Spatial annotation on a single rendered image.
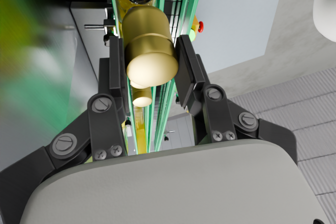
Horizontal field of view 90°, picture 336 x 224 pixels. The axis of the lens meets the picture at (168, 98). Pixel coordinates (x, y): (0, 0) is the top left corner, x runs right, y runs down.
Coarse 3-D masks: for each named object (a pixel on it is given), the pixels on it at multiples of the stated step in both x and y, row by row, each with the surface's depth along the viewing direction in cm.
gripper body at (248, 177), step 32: (128, 160) 6; (160, 160) 6; (192, 160) 6; (224, 160) 6; (256, 160) 6; (288, 160) 7; (32, 192) 5; (64, 192) 5; (96, 192) 5; (128, 192) 5; (160, 192) 5; (192, 192) 5; (224, 192) 5; (256, 192) 6; (288, 192) 6
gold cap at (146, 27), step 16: (128, 16) 11; (144, 16) 11; (160, 16) 11; (128, 32) 11; (144, 32) 10; (160, 32) 10; (128, 48) 10; (144, 48) 9; (160, 48) 9; (128, 64) 10; (144, 64) 10; (160, 64) 10; (176, 64) 10; (144, 80) 11; (160, 80) 11
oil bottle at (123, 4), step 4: (116, 0) 22; (120, 0) 21; (124, 0) 21; (128, 0) 21; (152, 0) 22; (116, 4) 22; (120, 4) 22; (124, 4) 22; (128, 4) 22; (132, 4) 22; (136, 4) 22; (144, 4) 22; (148, 4) 22; (152, 4) 22; (116, 8) 23; (120, 8) 22; (124, 8) 22; (128, 8) 22; (120, 12) 23; (124, 12) 22; (120, 16) 23; (120, 20) 24
